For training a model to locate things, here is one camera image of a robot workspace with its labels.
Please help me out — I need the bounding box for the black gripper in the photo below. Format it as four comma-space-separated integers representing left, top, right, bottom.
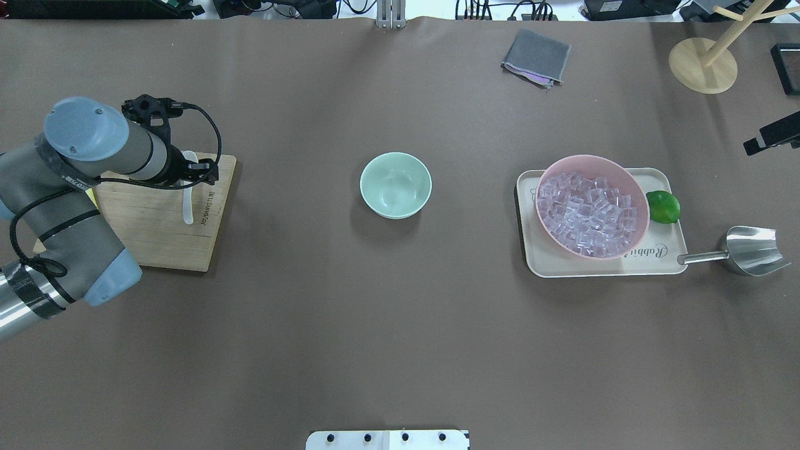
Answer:
164, 153, 219, 188

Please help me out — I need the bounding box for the white ceramic spoon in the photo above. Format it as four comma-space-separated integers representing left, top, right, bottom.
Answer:
182, 150, 198, 225

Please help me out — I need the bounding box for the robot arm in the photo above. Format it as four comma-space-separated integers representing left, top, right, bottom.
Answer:
1, 94, 222, 341

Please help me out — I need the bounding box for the mint green bowl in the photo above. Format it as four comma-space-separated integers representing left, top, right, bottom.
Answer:
359, 152, 433, 219

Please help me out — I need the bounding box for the pink bowl of ice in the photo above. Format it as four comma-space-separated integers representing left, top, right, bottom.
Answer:
532, 154, 651, 260

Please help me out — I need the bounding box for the metal ice scoop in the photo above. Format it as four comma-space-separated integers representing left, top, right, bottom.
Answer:
676, 226, 791, 276

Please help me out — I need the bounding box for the bamboo cutting board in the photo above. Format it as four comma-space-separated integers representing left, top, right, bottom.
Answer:
91, 154, 237, 273

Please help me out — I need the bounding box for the grey folded cloth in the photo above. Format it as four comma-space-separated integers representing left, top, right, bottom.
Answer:
501, 29, 572, 89

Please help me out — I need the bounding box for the green lime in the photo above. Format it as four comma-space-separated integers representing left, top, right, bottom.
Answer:
646, 190, 682, 224

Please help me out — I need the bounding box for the beige serving tray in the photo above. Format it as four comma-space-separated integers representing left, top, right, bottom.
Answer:
516, 170, 688, 278

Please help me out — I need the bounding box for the wooden cup tree stand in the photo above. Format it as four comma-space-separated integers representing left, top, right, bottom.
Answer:
668, 1, 799, 94

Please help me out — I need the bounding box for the wrist cable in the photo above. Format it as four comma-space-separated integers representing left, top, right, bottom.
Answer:
9, 103, 223, 279

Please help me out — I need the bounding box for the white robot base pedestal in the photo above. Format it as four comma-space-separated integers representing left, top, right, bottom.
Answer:
305, 428, 471, 449

